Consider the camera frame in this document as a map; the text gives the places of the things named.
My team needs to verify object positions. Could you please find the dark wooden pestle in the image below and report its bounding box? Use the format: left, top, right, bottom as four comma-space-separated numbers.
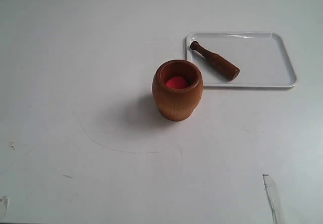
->
190, 41, 240, 81

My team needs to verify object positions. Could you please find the wooden mortar cup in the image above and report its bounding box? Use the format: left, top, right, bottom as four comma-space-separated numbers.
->
152, 60, 203, 121

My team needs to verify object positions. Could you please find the red ball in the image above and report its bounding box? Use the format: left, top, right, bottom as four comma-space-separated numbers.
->
166, 76, 189, 89

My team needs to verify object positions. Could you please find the white rectangular plastic tray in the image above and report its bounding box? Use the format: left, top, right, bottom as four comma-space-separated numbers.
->
185, 32, 297, 89

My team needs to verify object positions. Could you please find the clear tape strip right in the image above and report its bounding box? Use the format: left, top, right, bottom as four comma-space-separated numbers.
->
262, 174, 286, 224

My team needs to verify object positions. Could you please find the clear tape scrap left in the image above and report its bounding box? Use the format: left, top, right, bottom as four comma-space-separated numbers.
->
0, 196, 8, 219

